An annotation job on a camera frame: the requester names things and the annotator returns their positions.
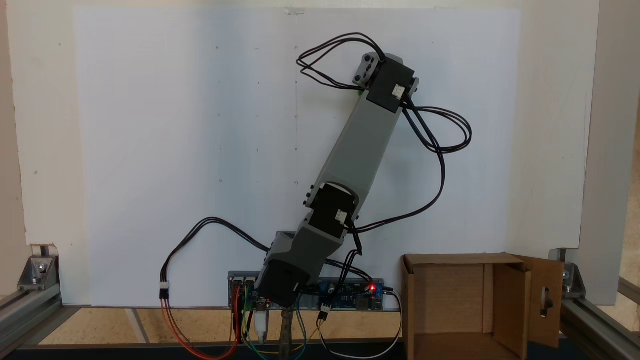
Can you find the aluminium frame rail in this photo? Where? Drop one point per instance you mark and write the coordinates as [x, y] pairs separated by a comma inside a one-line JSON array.
[[25, 315], [600, 325]]

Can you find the metal corner bracket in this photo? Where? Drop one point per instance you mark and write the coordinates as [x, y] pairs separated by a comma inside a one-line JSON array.
[[37, 272], [575, 282]]

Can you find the clear tape piece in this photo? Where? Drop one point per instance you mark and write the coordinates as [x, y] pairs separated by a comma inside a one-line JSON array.
[[295, 10]]

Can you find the blue circuit board red LED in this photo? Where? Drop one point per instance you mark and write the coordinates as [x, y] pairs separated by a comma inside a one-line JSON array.
[[345, 300]]

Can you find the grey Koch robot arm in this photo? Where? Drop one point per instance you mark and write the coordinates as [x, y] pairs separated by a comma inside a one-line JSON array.
[[360, 150]]

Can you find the brown cardboard box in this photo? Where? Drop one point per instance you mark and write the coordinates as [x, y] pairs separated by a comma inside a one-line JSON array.
[[450, 310]]

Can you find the white paper sheet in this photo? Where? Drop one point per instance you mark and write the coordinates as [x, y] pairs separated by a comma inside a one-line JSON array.
[[150, 150]]

